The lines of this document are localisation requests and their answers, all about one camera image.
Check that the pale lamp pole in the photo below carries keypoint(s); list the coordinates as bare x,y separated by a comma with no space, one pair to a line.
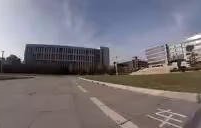
116,66

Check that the low dark building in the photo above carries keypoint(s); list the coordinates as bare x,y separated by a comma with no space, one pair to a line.
131,65

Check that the large dark glass building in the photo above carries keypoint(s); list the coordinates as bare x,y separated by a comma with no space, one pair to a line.
64,56

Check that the pale sloped embankment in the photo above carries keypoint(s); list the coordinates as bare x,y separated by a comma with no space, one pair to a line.
151,71

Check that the pale concrete kerb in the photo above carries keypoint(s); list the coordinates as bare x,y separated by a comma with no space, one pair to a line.
148,90

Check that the white building with window rows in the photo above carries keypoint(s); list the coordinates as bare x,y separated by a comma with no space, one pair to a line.
156,54

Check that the grey paved slab road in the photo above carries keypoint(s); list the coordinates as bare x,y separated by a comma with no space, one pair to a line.
54,103

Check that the grass lawn beside kerb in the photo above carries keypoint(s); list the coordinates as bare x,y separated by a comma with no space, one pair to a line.
168,81

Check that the lone tree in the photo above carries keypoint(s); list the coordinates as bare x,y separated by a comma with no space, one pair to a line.
190,55

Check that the thin pole near trees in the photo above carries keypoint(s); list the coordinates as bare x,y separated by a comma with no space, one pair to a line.
2,63

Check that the tall white glass building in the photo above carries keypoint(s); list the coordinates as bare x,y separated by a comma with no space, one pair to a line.
199,46

